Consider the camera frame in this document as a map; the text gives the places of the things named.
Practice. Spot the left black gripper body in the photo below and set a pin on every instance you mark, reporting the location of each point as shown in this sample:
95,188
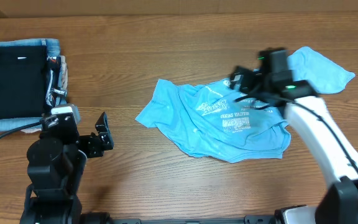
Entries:
91,145

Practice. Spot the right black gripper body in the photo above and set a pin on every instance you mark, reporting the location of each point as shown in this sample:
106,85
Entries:
252,83

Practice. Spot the light blue printed t-shirt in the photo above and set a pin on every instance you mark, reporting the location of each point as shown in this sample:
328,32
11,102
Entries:
212,120

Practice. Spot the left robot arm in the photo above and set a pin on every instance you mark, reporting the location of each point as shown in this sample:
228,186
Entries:
56,164

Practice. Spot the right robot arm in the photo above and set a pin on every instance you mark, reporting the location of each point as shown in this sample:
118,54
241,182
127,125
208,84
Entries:
306,112

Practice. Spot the folded black printed garment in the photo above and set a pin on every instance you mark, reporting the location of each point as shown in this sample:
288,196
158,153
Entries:
54,95

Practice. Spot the folded blue jeans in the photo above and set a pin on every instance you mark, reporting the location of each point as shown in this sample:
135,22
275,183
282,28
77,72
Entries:
53,50

